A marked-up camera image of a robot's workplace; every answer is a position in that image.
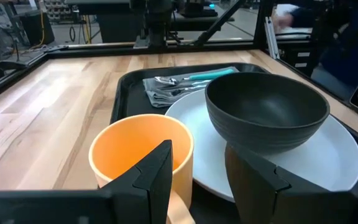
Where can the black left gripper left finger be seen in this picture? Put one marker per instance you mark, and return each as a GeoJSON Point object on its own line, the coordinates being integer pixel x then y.
{"type": "Point", "coordinates": [154, 186]}

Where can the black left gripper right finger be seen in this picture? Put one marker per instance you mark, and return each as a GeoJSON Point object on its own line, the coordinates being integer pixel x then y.
{"type": "Point", "coordinates": [253, 193]}

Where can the orange mug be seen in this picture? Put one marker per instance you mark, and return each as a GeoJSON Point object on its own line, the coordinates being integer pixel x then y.
{"type": "Point", "coordinates": [126, 146]}

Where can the black ribbed bowl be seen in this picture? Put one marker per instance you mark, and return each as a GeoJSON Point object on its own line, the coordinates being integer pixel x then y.
{"type": "Point", "coordinates": [259, 124]}

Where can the white round plate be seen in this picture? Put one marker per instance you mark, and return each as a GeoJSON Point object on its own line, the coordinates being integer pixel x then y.
{"type": "Point", "coordinates": [322, 165]}

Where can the grey cloth napkin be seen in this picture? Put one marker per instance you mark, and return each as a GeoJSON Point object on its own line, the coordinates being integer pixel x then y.
{"type": "Point", "coordinates": [157, 98]}

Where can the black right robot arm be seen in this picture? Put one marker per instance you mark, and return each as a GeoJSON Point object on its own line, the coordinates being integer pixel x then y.
{"type": "Point", "coordinates": [158, 25]}

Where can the black plastic tray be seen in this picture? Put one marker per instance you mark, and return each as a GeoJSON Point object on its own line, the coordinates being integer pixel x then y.
{"type": "Point", "coordinates": [135, 99]}

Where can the black drawer unit white labels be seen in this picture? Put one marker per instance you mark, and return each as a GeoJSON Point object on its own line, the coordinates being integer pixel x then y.
{"type": "Point", "coordinates": [291, 63]}

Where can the white aluminium bar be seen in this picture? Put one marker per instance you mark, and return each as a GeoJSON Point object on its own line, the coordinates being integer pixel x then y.
{"type": "Point", "coordinates": [272, 37]}

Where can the person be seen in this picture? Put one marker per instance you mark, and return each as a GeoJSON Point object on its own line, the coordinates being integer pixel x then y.
{"type": "Point", "coordinates": [346, 46]}

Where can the person's hand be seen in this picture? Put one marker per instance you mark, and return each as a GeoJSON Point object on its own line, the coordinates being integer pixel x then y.
{"type": "Point", "coordinates": [283, 21]}

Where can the black aluminium table frame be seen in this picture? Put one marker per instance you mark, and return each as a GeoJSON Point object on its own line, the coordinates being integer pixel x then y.
{"type": "Point", "coordinates": [104, 48]}

